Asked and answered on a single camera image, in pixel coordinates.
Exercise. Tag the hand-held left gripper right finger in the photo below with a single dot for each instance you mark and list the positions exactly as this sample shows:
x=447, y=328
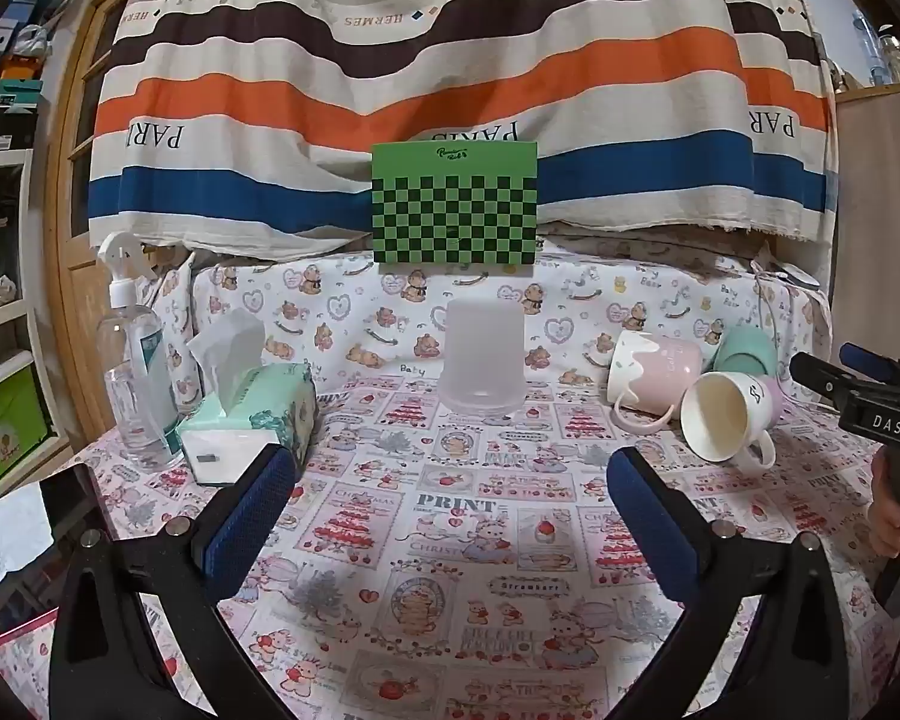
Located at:
x=651, y=532

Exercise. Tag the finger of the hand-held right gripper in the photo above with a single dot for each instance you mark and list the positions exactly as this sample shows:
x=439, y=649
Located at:
x=821, y=375
x=866, y=361

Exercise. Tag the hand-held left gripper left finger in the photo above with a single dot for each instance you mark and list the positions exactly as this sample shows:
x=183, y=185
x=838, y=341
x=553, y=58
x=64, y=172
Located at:
x=249, y=525

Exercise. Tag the translucent plastic cup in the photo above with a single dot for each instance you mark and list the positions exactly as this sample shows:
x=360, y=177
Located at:
x=483, y=360

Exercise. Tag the person's right hand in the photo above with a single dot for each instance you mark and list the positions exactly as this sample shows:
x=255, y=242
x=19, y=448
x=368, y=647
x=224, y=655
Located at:
x=886, y=517

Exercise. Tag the green mug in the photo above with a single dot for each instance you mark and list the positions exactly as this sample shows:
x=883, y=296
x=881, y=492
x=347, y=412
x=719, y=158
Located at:
x=746, y=351

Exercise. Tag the white mug with pink outside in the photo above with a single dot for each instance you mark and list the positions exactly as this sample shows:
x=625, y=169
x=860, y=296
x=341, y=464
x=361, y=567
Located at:
x=720, y=416

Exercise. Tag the green tissue pack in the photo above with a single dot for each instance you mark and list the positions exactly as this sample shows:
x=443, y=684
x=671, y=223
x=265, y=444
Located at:
x=259, y=409

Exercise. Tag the cardboard panel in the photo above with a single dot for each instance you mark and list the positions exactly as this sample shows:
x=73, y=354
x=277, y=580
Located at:
x=881, y=225

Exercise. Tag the pink and white drip mug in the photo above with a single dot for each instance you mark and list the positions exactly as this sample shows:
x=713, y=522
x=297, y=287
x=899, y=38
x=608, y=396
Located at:
x=656, y=375

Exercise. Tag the clear spray bottle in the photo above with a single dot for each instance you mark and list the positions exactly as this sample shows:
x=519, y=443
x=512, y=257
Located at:
x=136, y=390

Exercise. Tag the printed tablecloth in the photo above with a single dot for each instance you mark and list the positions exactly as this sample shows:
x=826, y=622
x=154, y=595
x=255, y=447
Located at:
x=457, y=540

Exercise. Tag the bear print cloth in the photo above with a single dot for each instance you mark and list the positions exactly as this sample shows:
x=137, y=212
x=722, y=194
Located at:
x=585, y=300

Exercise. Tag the white paper sheet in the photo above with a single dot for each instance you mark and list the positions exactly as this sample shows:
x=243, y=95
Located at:
x=7, y=540

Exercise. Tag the green storage box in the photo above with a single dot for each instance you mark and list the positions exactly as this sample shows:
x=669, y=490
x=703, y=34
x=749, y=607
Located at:
x=4, y=427

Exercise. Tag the green checkered board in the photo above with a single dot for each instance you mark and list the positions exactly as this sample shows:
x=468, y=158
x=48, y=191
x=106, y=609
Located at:
x=455, y=202

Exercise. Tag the wooden door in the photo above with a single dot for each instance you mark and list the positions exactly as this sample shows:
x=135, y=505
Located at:
x=75, y=165

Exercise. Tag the shelf with boxes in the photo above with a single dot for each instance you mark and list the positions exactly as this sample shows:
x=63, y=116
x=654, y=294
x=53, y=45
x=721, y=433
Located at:
x=7, y=127

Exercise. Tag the striped cloth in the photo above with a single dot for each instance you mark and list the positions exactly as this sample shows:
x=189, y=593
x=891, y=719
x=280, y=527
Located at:
x=435, y=52

